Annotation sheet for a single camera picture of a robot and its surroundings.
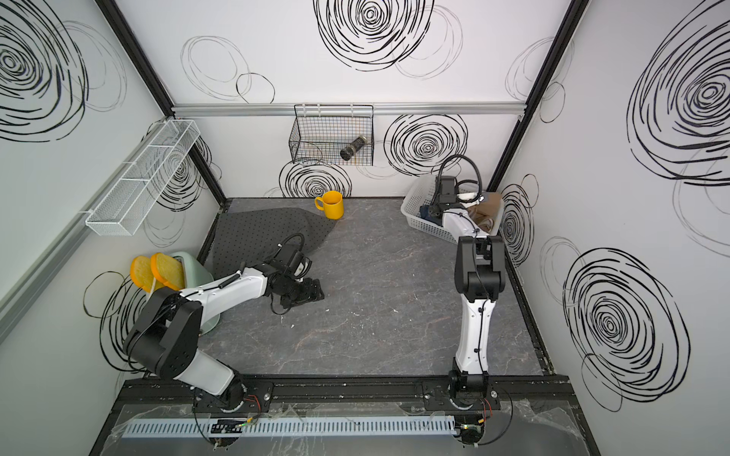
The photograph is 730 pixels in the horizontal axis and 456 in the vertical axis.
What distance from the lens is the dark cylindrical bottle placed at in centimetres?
91

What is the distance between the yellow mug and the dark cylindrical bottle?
0.73 feet

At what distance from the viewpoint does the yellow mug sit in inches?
43.5
